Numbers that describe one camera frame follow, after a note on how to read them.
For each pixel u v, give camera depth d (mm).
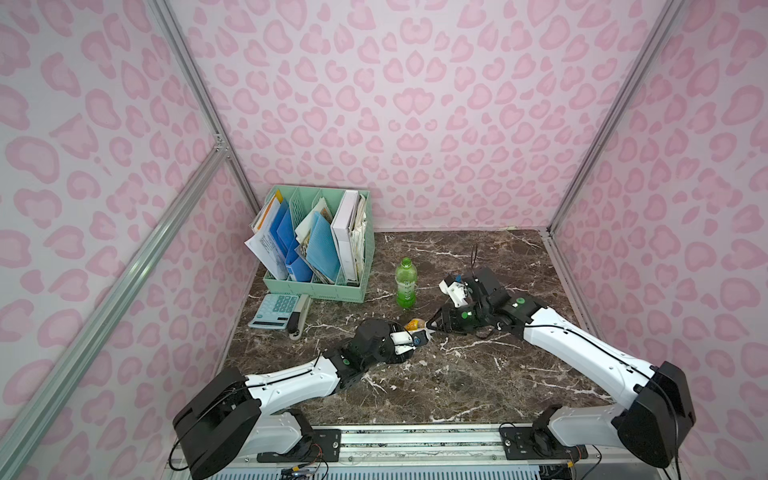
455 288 728
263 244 881
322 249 906
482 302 605
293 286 960
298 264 903
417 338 677
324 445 733
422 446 749
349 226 857
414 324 772
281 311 955
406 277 895
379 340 626
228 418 414
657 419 385
